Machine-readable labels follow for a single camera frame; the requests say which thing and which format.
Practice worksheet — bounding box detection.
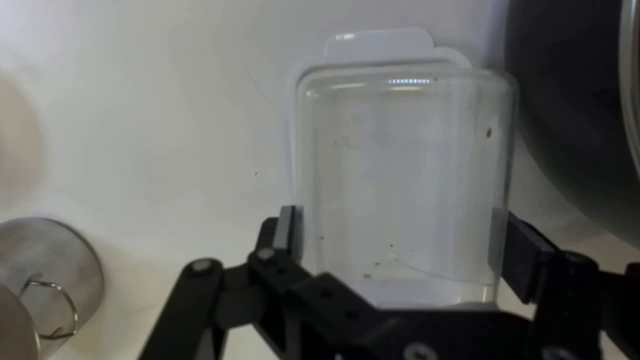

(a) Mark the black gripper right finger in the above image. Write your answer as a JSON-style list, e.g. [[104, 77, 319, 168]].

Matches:
[[390, 215, 640, 360]]

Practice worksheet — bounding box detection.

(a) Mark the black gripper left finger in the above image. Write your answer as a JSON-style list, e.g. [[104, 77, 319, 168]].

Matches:
[[136, 205, 375, 360]]

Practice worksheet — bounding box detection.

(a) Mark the clear rectangular plastic container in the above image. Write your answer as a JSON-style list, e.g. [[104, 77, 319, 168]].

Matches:
[[294, 63, 515, 311]]

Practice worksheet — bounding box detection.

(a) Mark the lidded small steel pot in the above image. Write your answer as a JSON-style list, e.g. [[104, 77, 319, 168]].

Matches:
[[0, 286, 80, 360]]

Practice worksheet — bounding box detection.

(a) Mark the black frying pan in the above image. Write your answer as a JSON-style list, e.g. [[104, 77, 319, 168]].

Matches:
[[504, 0, 640, 246]]

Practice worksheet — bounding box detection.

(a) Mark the open small steel pot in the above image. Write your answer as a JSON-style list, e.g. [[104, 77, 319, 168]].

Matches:
[[0, 219, 105, 341]]

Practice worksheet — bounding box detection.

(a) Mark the white rectangular plastic lid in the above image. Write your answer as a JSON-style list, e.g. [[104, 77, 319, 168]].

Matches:
[[322, 28, 471, 69]]

